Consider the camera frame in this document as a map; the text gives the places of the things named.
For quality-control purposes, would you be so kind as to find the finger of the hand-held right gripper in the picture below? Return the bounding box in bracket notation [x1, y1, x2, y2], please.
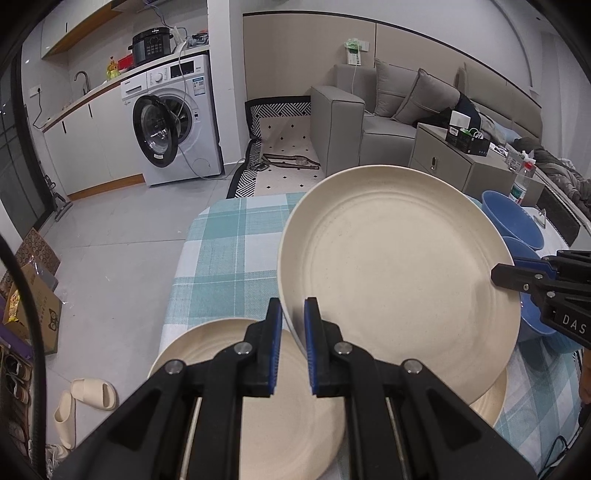
[491, 262, 591, 303]
[513, 250, 591, 278]

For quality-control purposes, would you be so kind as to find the wooden shoe rack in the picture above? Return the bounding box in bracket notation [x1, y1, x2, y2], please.
[0, 342, 35, 457]

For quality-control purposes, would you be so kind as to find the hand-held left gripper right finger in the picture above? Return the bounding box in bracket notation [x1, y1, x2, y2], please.
[305, 298, 539, 480]

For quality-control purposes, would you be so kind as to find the white kitchen base cabinet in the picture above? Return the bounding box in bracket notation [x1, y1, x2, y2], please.
[41, 69, 148, 201]

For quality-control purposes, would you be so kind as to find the grey floor mop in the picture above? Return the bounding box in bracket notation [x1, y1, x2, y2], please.
[39, 152, 72, 222]

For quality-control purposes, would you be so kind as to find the grey bedside cabinet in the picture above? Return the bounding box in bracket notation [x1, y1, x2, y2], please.
[409, 122, 546, 201]

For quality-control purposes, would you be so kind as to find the white wall cabinet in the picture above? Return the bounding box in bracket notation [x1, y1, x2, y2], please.
[39, 0, 139, 58]

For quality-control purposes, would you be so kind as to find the white side table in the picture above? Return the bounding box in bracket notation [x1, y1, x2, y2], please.
[522, 205, 568, 252]

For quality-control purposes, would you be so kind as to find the black box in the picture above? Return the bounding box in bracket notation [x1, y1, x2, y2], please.
[445, 127, 490, 155]

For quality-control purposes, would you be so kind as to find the dark clothing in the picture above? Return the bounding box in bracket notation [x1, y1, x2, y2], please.
[434, 92, 483, 134]

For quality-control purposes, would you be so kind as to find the brown wooden hanger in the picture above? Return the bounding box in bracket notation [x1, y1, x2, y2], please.
[261, 152, 321, 171]

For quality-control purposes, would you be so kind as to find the patterned brown flat box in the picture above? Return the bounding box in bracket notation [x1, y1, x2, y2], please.
[14, 227, 61, 278]

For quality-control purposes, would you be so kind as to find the blue bowl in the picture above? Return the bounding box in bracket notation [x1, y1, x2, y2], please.
[481, 190, 546, 252]
[502, 235, 573, 344]

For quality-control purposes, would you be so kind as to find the black pressure cooker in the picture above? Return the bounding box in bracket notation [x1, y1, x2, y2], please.
[132, 28, 172, 66]

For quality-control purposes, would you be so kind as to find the dark glass door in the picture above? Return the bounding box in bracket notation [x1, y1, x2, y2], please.
[0, 69, 47, 222]

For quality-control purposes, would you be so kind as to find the white wall socket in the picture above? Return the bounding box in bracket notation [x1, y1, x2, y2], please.
[344, 39, 370, 66]

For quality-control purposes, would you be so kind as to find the white washing machine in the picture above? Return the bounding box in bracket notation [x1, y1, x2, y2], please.
[121, 54, 225, 186]

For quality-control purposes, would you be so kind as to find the black and white patterned rug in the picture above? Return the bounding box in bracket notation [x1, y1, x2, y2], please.
[226, 96, 324, 200]

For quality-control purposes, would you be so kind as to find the teal checked tablecloth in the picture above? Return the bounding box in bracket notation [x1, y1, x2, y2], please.
[159, 191, 583, 480]

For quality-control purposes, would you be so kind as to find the grey cushion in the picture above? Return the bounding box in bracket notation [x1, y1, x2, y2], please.
[373, 58, 419, 118]
[392, 68, 460, 125]

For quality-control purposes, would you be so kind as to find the clear water bottle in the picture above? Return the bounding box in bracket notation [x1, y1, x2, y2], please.
[509, 159, 536, 206]

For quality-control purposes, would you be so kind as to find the black cable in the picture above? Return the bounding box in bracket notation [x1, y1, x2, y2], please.
[0, 233, 49, 480]

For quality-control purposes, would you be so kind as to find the grey blanket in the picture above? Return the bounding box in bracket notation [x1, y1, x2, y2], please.
[531, 148, 591, 204]

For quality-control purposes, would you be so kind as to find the printed cardboard box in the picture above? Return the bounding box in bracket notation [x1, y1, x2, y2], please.
[2, 263, 63, 354]

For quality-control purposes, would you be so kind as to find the grey sofa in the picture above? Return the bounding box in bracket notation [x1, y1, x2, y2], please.
[310, 58, 543, 176]

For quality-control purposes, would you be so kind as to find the beige plate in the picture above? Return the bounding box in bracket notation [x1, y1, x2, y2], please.
[277, 165, 523, 409]
[467, 364, 509, 428]
[148, 318, 347, 480]

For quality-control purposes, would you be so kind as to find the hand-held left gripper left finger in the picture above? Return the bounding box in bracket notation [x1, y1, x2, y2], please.
[52, 298, 283, 480]

